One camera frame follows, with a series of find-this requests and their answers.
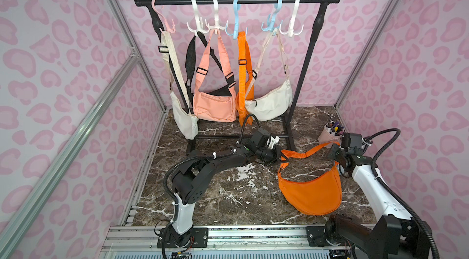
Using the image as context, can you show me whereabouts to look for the large orange crescent bag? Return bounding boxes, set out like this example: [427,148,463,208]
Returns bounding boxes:
[277,143,342,216]

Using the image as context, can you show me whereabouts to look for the cream white crescent bag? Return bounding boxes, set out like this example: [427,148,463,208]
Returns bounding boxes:
[244,28,293,121]

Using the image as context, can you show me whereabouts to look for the pink shoulder bag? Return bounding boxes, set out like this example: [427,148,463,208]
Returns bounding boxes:
[193,30,236,122]

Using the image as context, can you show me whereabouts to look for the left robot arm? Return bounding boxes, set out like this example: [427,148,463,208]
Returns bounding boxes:
[158,114,287,254]

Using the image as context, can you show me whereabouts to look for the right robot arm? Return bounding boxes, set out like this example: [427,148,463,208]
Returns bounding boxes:
[324,128,440,259]

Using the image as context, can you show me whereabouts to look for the small orange sling bag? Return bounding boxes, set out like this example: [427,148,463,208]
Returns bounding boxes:
[236,32,254,126]

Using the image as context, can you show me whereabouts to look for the white plastic hook right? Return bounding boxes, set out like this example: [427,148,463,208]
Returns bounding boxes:
[278,0,304,38]

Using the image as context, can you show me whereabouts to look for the white plastic hook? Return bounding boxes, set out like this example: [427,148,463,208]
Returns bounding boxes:
[186,0,210,34]
[205,0,227,34]
[278,0,304,38]

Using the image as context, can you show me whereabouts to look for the black sling bag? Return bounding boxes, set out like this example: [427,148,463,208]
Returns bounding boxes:
[185,32,232,106]

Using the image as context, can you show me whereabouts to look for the light blue hook right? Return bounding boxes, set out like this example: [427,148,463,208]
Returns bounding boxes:
[261,0,283,32]

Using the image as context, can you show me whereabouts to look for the light blue hook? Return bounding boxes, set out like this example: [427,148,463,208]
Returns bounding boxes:
[261,0,283,32]
[225,0,241,40]

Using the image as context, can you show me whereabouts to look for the light blue hook left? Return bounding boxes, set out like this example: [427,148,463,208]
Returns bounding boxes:
[225,0,241,40]

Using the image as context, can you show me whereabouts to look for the pink plastic hook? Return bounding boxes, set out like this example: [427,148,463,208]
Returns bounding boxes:
[151,0,175,33]

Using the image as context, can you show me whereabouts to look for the pink pen cup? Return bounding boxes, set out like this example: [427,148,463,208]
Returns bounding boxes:
[318,120,344,148]

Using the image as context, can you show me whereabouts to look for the black garment rack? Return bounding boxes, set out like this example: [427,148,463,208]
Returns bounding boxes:
[133,0,341,151]

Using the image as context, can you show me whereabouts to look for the cream bag striped strap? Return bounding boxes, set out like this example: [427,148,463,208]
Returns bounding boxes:
[158,29,200,140]

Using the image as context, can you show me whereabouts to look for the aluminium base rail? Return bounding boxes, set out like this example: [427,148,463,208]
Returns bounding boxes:
[99,224,353,259]

